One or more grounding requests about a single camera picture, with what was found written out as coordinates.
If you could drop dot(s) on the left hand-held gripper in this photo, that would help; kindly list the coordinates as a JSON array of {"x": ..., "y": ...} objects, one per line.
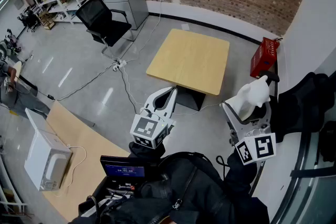
[{"x": 147, "y": 128}]

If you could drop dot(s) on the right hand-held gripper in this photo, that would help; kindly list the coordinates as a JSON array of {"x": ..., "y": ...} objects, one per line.
[{"x": 260, "y": 148}]

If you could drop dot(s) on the white plastic bear figure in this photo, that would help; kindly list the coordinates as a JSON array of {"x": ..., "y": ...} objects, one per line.
[{"x": 252, "y": 97}]

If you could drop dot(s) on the person's left forearm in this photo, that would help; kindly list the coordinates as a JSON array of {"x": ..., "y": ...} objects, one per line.
[{"x": 147, "y": 152}]

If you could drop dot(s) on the person's right forearm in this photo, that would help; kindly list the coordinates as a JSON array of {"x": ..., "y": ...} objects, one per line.
[{"x": 240, "y": 170}]

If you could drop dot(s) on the square wooden table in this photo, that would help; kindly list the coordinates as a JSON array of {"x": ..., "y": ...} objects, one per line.
[{"x": 189, "y": 60}]

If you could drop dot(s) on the black padded armchair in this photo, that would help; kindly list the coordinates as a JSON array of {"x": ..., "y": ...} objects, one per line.
[{"x": 302, "y": 105}]

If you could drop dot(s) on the white power strip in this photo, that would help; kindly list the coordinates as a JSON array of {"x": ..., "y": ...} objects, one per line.
[{"x": 118, "y": 64}]

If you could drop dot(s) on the red metal box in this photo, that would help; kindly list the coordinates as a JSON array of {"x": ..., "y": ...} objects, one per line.
[{"x": 263, "y": 59}]

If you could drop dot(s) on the white paper sheet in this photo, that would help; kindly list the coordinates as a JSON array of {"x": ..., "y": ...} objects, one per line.
[{"x": 185, "y": 27}]

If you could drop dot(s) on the black monitor screen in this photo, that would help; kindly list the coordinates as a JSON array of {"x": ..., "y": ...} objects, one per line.
[{"x": 124, "y": 169}]

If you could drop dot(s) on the long wooden desk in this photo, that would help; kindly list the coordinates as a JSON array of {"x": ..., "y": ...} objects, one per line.
[{"x": 84, "y": 136}]

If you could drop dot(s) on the black framed window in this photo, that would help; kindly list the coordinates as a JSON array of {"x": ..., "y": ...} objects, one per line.
[{"x": 309, "y": 191}]

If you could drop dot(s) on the black mesh office chair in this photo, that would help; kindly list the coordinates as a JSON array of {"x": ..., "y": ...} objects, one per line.
[{"x": 101, "y": 19}]

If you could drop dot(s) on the black equipment case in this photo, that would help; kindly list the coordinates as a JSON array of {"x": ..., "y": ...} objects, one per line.
[{"x": 115, "y": 192}]

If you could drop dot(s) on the white cardboard box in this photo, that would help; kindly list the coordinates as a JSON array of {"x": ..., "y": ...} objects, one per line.
[{"x": 36, "y": 119}]

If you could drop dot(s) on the white microwave oven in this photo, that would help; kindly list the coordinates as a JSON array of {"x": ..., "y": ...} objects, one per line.
[{"x": 47, "y": 160}]

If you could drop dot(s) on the wooden crate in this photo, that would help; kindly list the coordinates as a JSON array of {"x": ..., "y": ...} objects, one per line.
[{"x": 47, "y": 21}]

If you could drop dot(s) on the black swivel chair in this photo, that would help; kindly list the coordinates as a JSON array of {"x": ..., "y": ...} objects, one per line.
[{"x": 30, "y": 19}]

